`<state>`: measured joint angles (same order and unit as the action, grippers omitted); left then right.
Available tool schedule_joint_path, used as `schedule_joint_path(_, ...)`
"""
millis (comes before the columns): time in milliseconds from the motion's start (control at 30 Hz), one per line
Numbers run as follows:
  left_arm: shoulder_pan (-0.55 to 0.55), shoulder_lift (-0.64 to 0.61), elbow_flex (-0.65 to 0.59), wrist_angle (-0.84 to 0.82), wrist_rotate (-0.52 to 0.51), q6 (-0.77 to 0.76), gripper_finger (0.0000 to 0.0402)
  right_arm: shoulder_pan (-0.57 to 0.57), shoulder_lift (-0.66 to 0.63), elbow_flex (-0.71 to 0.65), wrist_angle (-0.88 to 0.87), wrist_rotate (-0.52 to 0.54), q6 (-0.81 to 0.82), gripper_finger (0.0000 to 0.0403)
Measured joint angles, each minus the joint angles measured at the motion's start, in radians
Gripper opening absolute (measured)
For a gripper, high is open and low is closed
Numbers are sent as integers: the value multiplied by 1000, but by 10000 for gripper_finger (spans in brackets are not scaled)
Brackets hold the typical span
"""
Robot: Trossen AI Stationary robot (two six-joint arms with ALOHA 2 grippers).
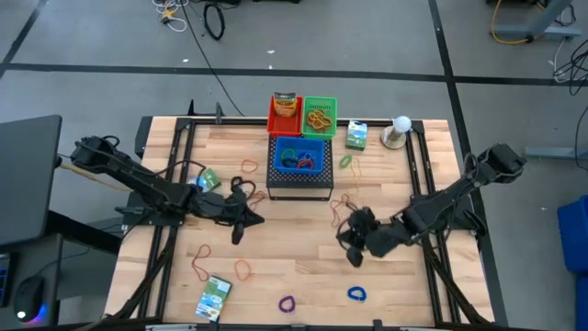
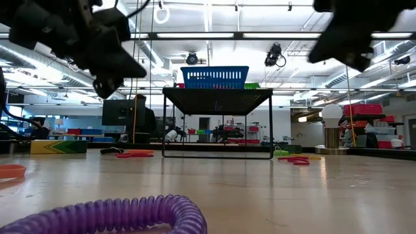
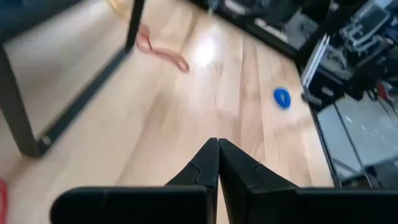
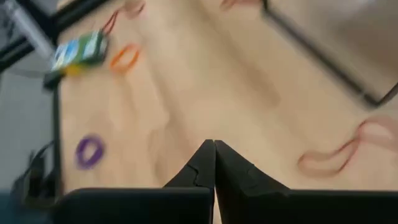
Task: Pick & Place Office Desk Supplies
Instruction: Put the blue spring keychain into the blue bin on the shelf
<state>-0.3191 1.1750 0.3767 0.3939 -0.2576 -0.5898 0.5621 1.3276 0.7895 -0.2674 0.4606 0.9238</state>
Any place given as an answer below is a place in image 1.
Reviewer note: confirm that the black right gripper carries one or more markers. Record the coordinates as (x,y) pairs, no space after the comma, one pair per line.
(386,236)

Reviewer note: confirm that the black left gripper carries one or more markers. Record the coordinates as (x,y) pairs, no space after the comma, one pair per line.
(213,207)

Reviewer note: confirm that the blue plastic basket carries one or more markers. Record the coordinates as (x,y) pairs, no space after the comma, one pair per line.
(280,170)

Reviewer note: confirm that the green yellow crayon box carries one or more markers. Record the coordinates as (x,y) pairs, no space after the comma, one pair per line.
(211,179)
(213,299)
(356,135)
(285,108)

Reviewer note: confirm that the red plastic basket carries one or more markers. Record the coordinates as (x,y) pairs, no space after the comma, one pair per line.
(285,128)

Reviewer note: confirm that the green plastic basket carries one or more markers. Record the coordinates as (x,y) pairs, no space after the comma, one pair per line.
(328,133)

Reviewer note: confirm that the yellow rubber band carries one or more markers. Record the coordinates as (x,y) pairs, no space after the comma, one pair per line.
(317,120)
(356,174)
(324,115)

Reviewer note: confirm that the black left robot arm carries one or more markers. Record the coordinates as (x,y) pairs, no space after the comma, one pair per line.
(138,179)

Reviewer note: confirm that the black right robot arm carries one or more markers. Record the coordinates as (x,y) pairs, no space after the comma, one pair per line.
(459,188)

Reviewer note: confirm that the grey desk foot bar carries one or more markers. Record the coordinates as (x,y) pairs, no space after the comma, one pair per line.
(551,152)

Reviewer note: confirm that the grey desk leg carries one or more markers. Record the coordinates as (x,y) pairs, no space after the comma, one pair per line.
(537,31)

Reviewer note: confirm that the red rubber band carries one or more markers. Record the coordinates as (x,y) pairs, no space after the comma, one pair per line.
(193,264)
(259,198)
(337,210)

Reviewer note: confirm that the orange rubber band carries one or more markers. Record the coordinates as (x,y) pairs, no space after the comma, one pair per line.
(235,270)
(242,166)

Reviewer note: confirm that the black perforated metal shelf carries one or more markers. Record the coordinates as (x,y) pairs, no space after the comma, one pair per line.
(298,184)

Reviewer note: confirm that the white bulb on metal base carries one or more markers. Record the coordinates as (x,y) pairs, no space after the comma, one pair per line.
(402,123)

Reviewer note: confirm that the tan stick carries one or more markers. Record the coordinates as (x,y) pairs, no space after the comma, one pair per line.
(78,172)

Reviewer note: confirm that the blue plastic bin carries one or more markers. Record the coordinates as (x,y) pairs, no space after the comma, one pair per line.
(576,239)
(582,303)

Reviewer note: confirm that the black computer mouse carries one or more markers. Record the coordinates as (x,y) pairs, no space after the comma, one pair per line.
(28,296)

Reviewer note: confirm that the black keyboard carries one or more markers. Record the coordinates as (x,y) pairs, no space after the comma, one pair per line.
(5,280)

